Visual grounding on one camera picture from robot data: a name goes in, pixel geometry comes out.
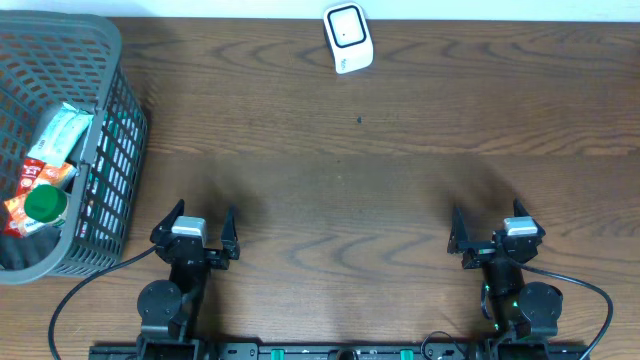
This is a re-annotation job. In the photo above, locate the grey plastic mesh basket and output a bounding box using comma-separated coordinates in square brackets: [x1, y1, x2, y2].
[1, 10, 148, 285]

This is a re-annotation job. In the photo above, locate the green-lidded white jar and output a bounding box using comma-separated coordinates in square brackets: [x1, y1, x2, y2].
[24, 184, 70, 227]

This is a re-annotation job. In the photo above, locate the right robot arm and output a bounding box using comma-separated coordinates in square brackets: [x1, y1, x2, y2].
[447, 200, 563, 360]

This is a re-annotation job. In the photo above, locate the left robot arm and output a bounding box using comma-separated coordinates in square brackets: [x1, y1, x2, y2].
[133, 200, 240, 360]

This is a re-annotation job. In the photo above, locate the orange small box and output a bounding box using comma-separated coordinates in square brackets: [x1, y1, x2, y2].
[34, 163, 77, 190]

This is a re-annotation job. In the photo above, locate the white barcode scanner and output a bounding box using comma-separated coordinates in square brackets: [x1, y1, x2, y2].
[323, 2, 374, 75]

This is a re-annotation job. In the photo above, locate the orange white box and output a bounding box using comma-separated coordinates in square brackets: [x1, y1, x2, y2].
[4, 193, 45, 238]

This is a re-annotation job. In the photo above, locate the red sachet packet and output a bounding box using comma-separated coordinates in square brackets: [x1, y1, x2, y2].
[16, 157, 45, 196]

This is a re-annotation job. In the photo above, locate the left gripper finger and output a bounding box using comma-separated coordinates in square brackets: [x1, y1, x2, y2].
[220, 207, 240, 260]
[150, 199, 185, 244]

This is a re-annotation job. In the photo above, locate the mint green wipes packet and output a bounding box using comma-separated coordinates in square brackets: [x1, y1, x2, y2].
[27, 103, 94, 168]

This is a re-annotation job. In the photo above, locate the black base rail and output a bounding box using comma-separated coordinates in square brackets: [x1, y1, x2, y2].
[88, 341, 591, 360]

